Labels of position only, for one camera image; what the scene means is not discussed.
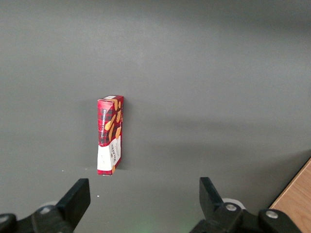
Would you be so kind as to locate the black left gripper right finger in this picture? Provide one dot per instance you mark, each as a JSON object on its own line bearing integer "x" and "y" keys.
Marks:
{"x": 211, "y": 204}

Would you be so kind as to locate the red shortbread cookie box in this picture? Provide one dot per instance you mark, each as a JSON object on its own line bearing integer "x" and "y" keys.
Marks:
{"x": 109, "y": 136}

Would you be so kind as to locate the wooden two-drawer cabinet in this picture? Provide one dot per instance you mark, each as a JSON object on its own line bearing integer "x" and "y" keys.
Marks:
{"x": 296, "y": 201}

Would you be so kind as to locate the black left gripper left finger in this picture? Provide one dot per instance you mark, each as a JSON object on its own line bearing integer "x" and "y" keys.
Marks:
{"x": 70, "y": 204}

